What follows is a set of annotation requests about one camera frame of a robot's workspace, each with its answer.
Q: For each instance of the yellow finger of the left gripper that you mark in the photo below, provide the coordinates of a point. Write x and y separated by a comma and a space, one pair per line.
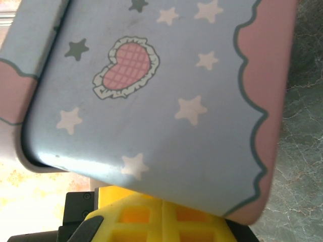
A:
111, 196

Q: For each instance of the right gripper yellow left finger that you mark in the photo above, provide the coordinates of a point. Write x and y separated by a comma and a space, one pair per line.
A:
131, 221

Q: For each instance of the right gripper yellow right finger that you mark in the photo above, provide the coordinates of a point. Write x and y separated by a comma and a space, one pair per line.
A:
196, 227

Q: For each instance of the cartoon dog print tin box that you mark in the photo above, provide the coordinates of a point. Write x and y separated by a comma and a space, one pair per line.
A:
151, 100

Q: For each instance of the aluminium corner post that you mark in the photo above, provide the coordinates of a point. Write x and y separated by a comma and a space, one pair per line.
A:
6, 20

